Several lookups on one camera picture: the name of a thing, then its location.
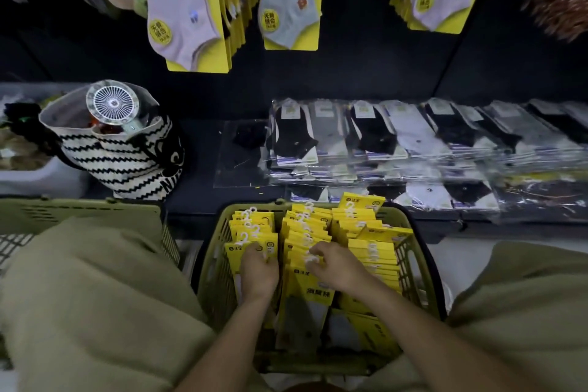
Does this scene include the black white zigzag tote bag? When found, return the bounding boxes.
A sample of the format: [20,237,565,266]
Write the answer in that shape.
[39,79,187,202]

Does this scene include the white handheld fan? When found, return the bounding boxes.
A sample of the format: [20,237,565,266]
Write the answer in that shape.
[86,80,148,138]

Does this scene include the green basket black rim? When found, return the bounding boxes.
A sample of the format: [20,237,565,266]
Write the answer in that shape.
[196,201,447,377]

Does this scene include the person's right hand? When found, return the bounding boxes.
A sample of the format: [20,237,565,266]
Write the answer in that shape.
[305,241,377,301]

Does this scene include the stack of yellow packets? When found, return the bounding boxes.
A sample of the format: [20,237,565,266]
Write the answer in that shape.
[224,192,414,356]

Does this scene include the olive trousers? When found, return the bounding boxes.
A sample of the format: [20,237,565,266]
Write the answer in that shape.
[0,214,588,392]

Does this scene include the person's left hand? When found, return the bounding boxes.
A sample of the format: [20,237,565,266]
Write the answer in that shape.
[239,242,280,303]

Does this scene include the person's left forearm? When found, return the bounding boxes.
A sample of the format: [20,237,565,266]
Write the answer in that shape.
[174,295,276,392]

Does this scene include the row of clear bagged socks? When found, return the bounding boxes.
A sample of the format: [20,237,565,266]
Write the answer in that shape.
[265,97,588,222]

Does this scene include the heap of copper hangers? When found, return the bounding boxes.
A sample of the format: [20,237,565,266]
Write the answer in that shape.
[521,0,588,43]

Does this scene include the green shopping basket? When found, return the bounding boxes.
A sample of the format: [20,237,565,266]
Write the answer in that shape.
[0,196,183,277]

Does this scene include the person's right forearm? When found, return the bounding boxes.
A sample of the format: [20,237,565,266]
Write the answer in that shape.
[358,281,543,392]

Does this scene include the white plastic bin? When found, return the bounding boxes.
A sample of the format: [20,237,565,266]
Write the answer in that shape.
[0,81,91,198]

